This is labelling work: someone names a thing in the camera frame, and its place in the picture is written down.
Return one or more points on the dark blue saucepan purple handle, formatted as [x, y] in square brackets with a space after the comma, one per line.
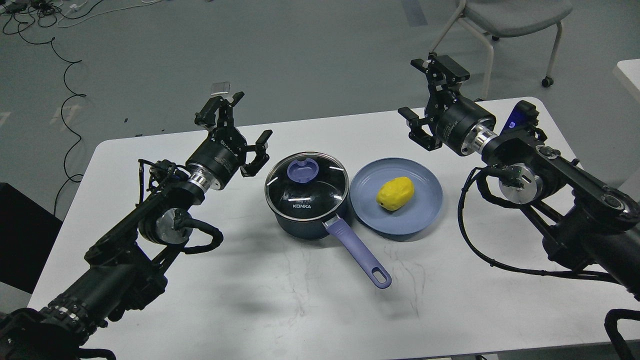
[336, 224]

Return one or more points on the blue round plate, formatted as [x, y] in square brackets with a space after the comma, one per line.
[421, 211]

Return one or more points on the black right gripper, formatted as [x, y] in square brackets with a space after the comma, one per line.
[455, 118]

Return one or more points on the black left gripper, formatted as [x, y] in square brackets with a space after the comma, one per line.
[225, 150]

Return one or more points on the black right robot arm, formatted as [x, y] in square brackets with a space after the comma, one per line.
[586, 225]

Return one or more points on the white side table corner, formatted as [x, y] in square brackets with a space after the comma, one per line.
[628, 73]

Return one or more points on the grey office chair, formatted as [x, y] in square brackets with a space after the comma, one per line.
[507, 19]

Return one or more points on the clear tape floor marker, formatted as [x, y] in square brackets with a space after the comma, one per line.
[220, 88]

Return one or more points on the yellow potato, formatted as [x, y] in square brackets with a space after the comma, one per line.
[395, 193]

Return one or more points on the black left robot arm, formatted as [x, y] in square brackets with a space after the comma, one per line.
[127, 265]

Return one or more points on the glass pot lid purple knob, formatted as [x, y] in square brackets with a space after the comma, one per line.
[306, 186]

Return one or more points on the black box left edge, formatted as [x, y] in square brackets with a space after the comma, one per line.
[27, 235]

